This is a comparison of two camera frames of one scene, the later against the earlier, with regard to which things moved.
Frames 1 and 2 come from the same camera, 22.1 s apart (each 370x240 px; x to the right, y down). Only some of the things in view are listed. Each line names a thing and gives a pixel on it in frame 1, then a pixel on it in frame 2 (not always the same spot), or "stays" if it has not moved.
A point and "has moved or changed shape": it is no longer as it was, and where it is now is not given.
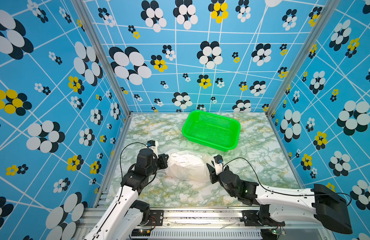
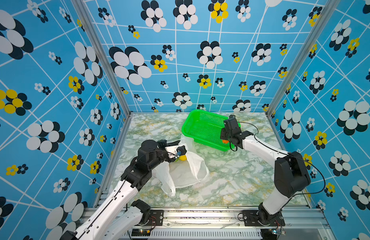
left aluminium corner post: [83, 8] stays
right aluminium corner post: [323, 18] stays
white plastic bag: [188, 166] has moved or changed shape
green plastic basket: [211, 130] stays
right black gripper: [212, 174] -> [222, 135]
